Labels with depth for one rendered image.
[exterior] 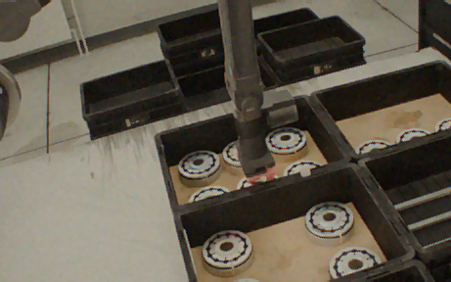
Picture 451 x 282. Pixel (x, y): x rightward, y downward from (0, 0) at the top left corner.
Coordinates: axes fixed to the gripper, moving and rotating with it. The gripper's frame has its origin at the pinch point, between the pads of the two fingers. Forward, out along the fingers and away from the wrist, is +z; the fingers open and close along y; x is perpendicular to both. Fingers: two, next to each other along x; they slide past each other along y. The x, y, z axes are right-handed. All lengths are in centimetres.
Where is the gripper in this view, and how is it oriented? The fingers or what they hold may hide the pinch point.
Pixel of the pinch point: (259, 183)
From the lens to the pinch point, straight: 130.2
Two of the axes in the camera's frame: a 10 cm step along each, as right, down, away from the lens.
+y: -2.2, -5.5, 8.1
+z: 1.6, 7.9, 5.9
